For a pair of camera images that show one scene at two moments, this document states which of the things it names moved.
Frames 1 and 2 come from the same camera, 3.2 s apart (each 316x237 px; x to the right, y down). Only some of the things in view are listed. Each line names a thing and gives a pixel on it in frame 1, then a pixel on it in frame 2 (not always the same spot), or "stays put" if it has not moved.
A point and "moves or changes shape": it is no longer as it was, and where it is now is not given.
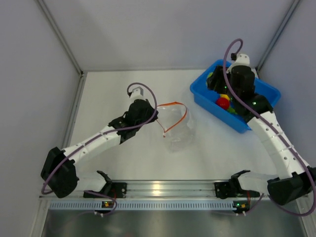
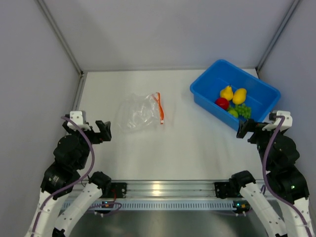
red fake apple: (223, 102) stays put
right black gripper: (218, 74) to (249, 125)
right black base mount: (224, 189) stays put
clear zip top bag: (177, 126) moves or changes shape
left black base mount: (116, 190) stays put
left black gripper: (151, 110) to (104, 130)
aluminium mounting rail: (170, 189) stays put
